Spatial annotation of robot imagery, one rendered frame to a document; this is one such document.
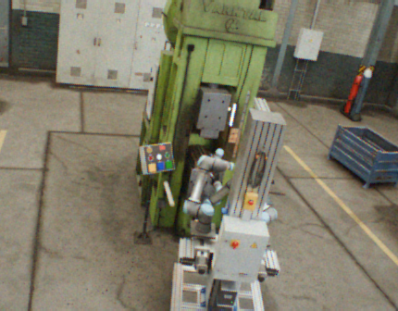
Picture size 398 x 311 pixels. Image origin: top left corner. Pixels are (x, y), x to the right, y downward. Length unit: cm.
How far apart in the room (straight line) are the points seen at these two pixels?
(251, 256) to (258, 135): 93
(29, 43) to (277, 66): 607
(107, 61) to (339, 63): 626
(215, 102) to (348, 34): 811
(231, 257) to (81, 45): 691
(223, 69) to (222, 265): 205
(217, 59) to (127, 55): 525
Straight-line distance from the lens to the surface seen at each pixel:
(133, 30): 935
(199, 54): 430
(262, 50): 449
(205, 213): 364
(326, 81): 1210
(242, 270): 335
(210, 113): 437
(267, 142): 302
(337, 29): 1184
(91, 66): 944
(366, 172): 766
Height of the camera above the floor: 295
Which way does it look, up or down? 24 degrees down
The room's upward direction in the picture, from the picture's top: 11 degrees clockwise
